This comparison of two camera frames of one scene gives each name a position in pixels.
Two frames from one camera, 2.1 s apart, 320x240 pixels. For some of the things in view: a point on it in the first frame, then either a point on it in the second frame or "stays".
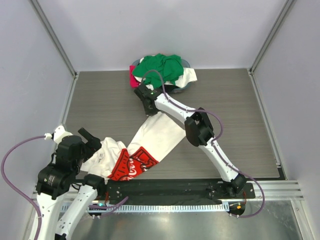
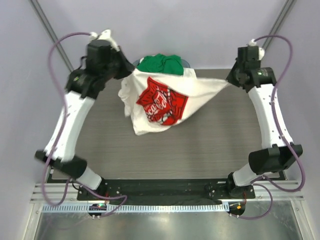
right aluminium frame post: (284, 12) stays
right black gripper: (151, 112) → (230, 78)
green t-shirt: (159, 69) stays
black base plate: (172, 192) stays
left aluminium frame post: (52, 33) stays
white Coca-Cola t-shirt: (158, 135) → (155, 100)
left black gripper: (92, 144) → (127, 67)
